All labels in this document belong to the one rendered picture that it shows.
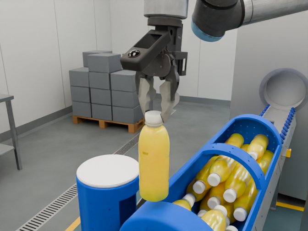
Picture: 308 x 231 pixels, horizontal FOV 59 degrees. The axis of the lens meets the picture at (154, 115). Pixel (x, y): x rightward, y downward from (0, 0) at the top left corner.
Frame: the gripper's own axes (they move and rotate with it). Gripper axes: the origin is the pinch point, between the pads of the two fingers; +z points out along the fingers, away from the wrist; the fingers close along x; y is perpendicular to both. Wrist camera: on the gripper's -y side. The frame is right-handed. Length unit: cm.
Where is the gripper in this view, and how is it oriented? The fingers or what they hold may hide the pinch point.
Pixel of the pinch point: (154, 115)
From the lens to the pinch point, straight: 59.3
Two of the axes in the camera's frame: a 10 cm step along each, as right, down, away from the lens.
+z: -0.6, 9.7, 2.5
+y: 5.2, -1.9, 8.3
